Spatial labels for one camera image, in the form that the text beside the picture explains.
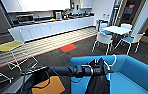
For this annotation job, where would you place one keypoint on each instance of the white hanger of black garment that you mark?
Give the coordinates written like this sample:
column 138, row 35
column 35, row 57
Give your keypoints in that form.
column 114, row 61

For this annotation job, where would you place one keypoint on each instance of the blue sofa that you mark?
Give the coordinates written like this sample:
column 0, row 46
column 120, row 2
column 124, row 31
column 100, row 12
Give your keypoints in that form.
column 133, row 76

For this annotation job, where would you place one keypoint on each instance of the white chair with blue seat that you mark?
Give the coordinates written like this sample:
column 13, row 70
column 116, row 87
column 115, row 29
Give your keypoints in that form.
column 131, row 39

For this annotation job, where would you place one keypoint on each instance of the white square table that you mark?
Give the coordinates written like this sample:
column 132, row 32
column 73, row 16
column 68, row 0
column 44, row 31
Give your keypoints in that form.
column 116, row 30

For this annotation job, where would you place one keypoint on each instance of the orange robot chest plate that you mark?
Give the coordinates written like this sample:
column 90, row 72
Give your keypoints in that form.
column 48, row 86

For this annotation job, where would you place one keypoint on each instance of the white kitchen counter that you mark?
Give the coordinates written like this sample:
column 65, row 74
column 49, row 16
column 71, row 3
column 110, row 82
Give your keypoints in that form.
column 53, row 28

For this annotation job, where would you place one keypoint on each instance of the silver kettle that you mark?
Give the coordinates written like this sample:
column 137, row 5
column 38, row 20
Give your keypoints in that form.
column 58, row 15

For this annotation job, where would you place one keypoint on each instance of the black microwave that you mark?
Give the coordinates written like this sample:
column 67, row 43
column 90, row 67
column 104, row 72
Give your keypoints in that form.
column 24, row 18

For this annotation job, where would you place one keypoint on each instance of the wide white upper cabinets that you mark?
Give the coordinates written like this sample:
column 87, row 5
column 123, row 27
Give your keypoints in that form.
column 36, row 5

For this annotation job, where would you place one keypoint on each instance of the dark wooden doorway frame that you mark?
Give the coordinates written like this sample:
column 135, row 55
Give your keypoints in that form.
column 130, row 10

